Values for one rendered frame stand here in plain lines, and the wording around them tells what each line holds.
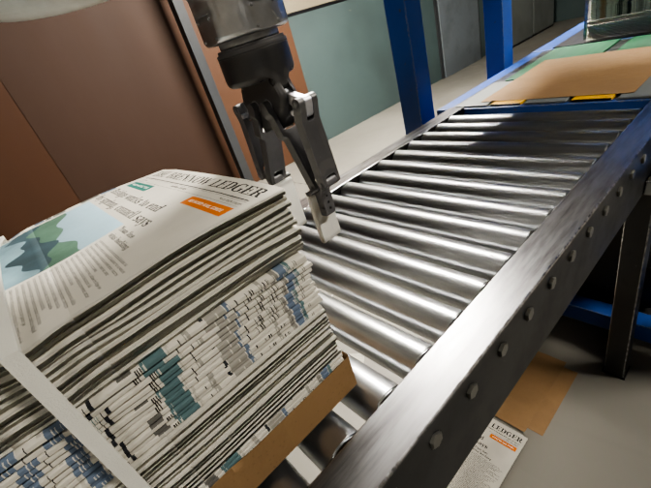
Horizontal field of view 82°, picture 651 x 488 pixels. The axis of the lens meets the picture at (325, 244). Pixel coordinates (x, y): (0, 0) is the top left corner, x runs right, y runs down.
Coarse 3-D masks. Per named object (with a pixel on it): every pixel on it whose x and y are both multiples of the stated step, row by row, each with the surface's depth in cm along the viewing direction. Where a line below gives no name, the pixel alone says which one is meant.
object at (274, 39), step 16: (240, 48) 36; (256, 48) 36; (272, 48) 36; (288, 48) 38; (224, 64) 37; (240, 64) 36; (256, 64) 36; (272, 64) 37; (288, 64) 38; (240, 80) 37; (256, 80) 37; (272, 80) 38; (288, 80) 38; (256, 96) 41; (272, 96) 39; (288, 112) 40
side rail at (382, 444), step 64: (640, 128) 71; (576, 192) 59; (640, 192) 72; (512, 256) 50; (576, 256) 53; (512, 320) 42; (448, 384) 37; (512, 384) 47; (384, 448) 33; (448, 448) 38
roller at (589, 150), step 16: (416, 144) 99; (432, 144) 96; (448, 144) 92; (464, 144) 89; (480, 144) 86; (496, 144) 84; (512, 144) 81; (528, 144) 79; (544, 144) 77; (560, 144) 75; (576, 144) 73; (592, 144) 71; (608, 144) 70
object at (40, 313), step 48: (48, 288) 25; (48, 336) 20; (0, 384) 20; (96, 384) 23; (0, 432) 20; (48, 432) 21; (144, 432) 25; (48, 480) 22; (96, 480) 24; (192, 480) 28
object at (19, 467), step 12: (0, 444) 20; (0, 456) 20; (12, 456) 20; (0, 468) 20; (12, 468) 21; (24, 468) 21; (0, 480) 20; (12, 480) 21; (24, 480) 21; (36, 480) 22
